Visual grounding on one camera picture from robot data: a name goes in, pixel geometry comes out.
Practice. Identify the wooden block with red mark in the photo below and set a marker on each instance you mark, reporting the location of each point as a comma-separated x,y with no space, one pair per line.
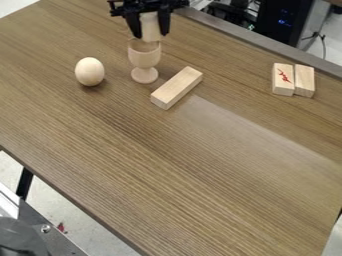
283,80

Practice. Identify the wooden egg cup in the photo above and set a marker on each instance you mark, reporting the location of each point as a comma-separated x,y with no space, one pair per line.
144,60

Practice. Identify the black computer tower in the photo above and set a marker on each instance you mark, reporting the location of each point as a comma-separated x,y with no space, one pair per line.
285,20

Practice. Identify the black table leg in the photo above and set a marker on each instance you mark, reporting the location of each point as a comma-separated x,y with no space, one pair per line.
24,184

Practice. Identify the light wooden cylinder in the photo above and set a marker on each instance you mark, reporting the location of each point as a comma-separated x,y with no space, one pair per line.
150,28

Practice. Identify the wooden egg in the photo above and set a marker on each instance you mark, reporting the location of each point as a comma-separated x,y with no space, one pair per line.
89,71

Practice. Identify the long wooden block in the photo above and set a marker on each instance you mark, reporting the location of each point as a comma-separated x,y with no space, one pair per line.
176,87

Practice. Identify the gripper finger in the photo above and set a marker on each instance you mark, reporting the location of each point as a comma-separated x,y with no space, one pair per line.
134,26
164,23

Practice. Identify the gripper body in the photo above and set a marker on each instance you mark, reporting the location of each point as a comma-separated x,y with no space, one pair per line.
149,4

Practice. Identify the plain small wooden block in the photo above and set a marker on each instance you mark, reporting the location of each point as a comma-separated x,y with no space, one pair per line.
305,80

